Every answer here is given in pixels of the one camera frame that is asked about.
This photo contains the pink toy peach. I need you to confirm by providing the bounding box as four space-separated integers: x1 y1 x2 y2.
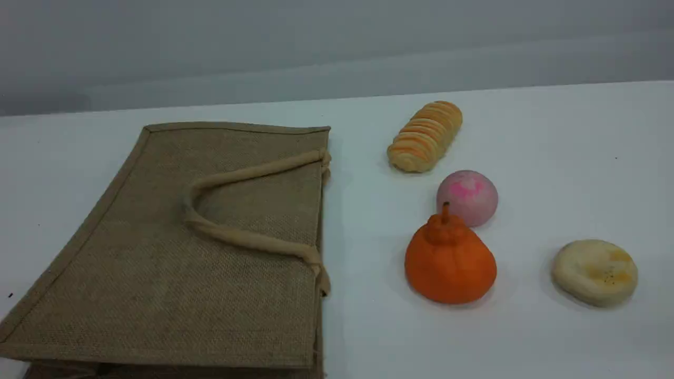
436 169 499 228

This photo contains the orange toy fruit with stem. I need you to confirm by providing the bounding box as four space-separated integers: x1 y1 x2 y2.
404 202 497 305

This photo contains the brown jute bag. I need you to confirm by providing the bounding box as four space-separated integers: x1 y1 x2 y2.
0 121 332 379

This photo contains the ridged toy bread roll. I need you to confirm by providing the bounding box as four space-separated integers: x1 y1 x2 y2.
387 100 463 173

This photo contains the round cream toy bun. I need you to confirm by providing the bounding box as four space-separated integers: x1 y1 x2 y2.
551 240 639 307

